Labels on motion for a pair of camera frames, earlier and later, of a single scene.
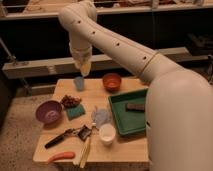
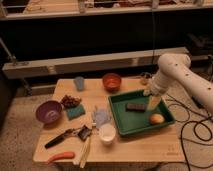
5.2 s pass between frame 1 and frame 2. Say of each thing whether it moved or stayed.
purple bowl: stayed
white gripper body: moved
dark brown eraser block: stayed
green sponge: stayed
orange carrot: stayed
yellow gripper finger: moved
